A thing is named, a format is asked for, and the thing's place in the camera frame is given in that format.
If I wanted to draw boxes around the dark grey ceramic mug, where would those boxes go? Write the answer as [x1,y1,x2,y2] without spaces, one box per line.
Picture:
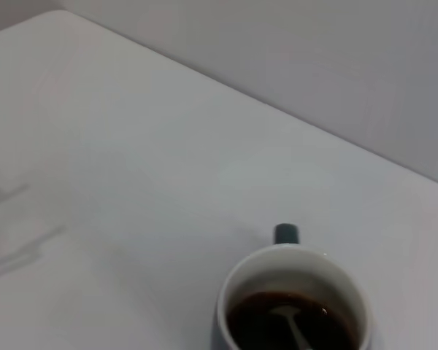
[211,222,374,350]

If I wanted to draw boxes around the dark coffee liquid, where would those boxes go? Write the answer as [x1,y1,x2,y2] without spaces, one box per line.
[226,290,361,350]

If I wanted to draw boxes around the metal spoon with blue handle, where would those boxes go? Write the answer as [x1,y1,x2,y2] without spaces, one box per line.
[268,306,315,350]

